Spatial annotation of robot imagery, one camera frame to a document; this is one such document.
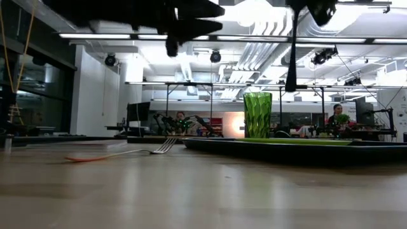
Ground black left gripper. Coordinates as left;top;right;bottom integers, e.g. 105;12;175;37
136;0;226;59

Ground black spoon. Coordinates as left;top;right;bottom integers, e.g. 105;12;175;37
284;0;302;94

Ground green faceted cup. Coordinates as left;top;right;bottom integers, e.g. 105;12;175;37
242;91;273;139

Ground lime green plate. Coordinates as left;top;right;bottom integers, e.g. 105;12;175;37
236;137;354;147

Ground orange-handled metal fork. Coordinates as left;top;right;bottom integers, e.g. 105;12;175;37
65;137;177;163

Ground dark green tray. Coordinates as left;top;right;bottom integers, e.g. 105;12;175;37
180;137;407;167

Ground black overhead light bar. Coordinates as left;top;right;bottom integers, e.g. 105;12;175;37
58;32;407;45

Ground person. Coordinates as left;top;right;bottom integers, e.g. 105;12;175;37
328;103;345;127
174;110;188;128

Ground dark display screen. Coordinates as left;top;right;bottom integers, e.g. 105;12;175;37
355;96;376;127

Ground black computer monitor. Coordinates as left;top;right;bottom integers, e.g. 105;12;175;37
126;101;151;123

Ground green potted plant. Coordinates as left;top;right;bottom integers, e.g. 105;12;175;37
335;113;351;126

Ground black articulated stand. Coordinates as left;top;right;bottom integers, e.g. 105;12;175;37
365;107;398;138

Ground yellow ladder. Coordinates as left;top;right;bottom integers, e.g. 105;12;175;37
0;0;36;125

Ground black background rig frame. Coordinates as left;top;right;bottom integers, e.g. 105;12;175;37
279;84;326;138
165;81;214;138

